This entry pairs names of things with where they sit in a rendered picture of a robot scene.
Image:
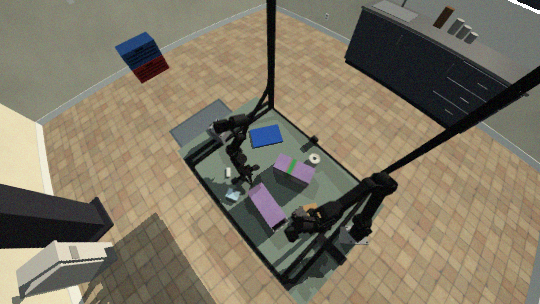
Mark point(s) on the tan rectangular block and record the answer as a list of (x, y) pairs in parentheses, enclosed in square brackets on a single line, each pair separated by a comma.
[(307, 207)]

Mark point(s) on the blue flat rectangular slab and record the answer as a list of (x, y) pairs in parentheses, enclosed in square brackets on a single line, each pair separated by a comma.
[(266, 136)]

